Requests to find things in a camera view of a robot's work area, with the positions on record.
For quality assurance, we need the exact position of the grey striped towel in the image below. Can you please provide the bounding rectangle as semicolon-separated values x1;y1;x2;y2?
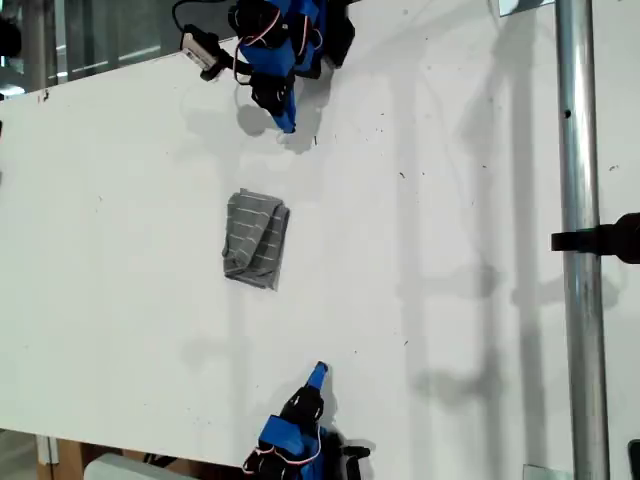
221;187;292;292

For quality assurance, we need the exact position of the white box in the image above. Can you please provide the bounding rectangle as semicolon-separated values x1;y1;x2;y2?
83;452;201;480

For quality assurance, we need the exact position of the black round object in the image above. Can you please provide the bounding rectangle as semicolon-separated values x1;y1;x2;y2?
0;17;24;57

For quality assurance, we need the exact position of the arm red white wire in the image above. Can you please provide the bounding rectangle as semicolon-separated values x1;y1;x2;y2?
233;9;324;86
243;424;322;474

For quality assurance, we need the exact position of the camera black stalk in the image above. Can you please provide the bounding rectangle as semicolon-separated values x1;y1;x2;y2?
215;47;249;74

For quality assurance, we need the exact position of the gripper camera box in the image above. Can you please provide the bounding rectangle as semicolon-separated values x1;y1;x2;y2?
178;24;225;84
342;443;374;480

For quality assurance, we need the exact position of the camera black cable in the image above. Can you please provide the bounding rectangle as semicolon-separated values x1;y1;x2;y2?
171;0;236;32

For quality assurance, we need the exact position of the metal bracket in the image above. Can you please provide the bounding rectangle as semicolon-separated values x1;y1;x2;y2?
497;0;556;17

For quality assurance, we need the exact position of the steel post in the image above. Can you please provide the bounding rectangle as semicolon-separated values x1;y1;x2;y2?
553;0;612;480

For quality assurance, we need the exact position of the black post clamp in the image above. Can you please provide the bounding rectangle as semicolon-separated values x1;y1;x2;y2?
549;212;640;265

